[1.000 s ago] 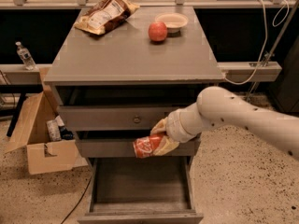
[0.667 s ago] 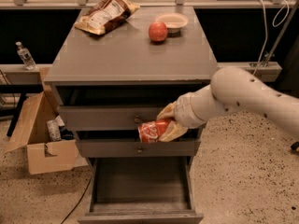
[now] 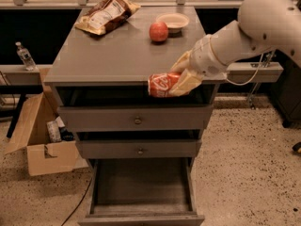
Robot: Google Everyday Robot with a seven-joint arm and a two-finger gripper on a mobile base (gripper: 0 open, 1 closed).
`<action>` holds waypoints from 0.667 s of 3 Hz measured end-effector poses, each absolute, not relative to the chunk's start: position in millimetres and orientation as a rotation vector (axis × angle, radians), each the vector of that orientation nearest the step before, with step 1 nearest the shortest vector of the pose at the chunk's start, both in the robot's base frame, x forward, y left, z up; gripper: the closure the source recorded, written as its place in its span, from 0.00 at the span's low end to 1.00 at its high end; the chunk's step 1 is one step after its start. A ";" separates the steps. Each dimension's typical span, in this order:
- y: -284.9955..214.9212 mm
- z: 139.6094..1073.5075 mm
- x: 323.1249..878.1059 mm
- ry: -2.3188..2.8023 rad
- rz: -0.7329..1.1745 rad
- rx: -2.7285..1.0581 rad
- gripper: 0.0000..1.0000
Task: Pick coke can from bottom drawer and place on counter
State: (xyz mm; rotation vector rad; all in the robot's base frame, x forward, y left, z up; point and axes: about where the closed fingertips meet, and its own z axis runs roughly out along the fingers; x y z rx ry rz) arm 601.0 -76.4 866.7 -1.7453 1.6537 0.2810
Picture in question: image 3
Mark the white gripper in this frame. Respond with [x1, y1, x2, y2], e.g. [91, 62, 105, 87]
[168, 35, 227, 97]

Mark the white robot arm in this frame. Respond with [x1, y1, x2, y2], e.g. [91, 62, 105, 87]
[169, 0, 301, 96]

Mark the grey top drawer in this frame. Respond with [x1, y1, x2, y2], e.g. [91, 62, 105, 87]
[58, 105, 213, 132]

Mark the grey drawer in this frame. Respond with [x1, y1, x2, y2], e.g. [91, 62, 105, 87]
[78, 158, 204, 226]
[76, 139, 201, 159]
[58, 105, 213, 132]

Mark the grey drawer cabinet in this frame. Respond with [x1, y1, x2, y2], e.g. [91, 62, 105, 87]
[43, 5, 228, 226]

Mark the grey middle drawer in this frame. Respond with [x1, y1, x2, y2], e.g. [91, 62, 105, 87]
[76, 139, 201, 159]

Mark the grey bottom drawer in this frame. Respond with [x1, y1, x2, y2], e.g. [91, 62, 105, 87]
[78, 158, 204, 226]

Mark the white can in box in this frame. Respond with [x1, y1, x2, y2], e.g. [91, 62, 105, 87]
[47, 121, 61, 143]

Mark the red apple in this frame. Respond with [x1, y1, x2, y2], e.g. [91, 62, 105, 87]
[149, 22, 168, 42]

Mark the white bowl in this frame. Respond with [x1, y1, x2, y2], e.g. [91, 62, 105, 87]
[156, 13, 190, 34]

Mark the metal stand pole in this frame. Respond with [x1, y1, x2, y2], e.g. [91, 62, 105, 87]
[246, 51, 276, 109]

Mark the brown chip bag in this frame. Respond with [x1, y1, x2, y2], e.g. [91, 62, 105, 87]
[75, 0, 141, 36]

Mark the dark bottle in box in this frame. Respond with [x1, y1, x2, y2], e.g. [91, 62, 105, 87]
[55, 117, 74, 141]

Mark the clear water bottle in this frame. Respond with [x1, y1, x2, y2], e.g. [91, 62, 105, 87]
[15, 41, 36, 71]

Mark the cardboard box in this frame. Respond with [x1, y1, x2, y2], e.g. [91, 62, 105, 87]
[4, 67, 89, 177]

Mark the black table leg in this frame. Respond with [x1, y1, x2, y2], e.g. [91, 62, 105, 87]
[7, 94, 26, 138]

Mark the white cable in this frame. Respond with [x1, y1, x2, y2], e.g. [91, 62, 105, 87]
[224, 52, 265, 87]

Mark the black floor cable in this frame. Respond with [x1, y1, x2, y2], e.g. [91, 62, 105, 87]
[59, 176, 94, 226]

